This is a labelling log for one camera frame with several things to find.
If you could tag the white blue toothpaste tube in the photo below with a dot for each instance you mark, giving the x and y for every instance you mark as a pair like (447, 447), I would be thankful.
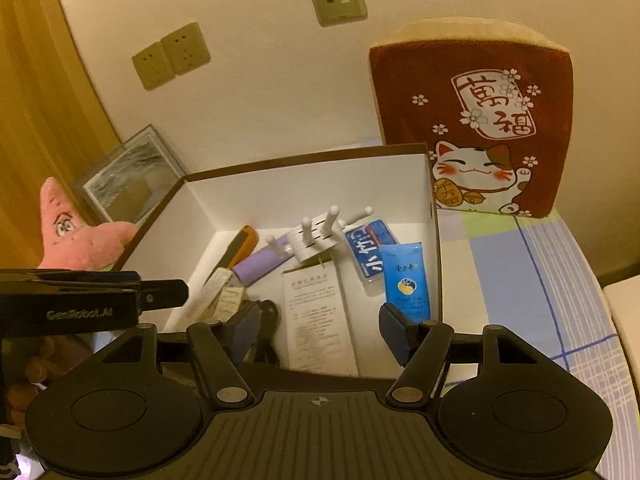
(220, 300)

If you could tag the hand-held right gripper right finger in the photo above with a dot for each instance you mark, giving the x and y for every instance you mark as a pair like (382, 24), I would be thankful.
(395, 332)

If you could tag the white router with antennas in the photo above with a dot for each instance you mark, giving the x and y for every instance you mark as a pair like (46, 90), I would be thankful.
(312, 242)

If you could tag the wooden panel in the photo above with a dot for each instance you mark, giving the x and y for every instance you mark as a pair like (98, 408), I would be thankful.
(40, 110)

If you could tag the clear blue-label floss pick box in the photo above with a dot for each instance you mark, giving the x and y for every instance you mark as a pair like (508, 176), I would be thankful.
(367, 255)

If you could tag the purple tube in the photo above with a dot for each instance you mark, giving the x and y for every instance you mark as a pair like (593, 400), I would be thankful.
(260, 267)

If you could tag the red cat-print cushion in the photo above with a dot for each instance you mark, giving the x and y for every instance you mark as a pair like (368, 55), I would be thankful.
(425, 75)

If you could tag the orange and black device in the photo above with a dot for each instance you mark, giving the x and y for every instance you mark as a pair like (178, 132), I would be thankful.
(242, 245)

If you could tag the pink starfish plush toy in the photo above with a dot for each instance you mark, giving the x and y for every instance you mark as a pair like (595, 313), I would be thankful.
(80, 240)

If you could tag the person's left hand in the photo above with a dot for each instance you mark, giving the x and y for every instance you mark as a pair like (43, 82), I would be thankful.
(55, 360)

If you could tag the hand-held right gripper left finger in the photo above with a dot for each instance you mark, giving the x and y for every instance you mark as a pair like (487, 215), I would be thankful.
(245, 330)

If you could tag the blue packet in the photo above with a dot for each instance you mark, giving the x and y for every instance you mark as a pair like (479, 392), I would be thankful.
(405, 285)

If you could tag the brown cardboard storage box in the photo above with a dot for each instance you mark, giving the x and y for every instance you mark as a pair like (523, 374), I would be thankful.
(240, 200)

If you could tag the framed picture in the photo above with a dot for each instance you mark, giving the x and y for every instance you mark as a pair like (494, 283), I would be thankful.
(130, 180)

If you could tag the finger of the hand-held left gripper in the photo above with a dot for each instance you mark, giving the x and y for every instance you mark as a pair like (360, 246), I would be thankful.
(165, 295)
(75, 277)

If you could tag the tall white printed box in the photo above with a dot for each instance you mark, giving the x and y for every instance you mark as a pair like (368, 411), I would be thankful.
(315, 320)

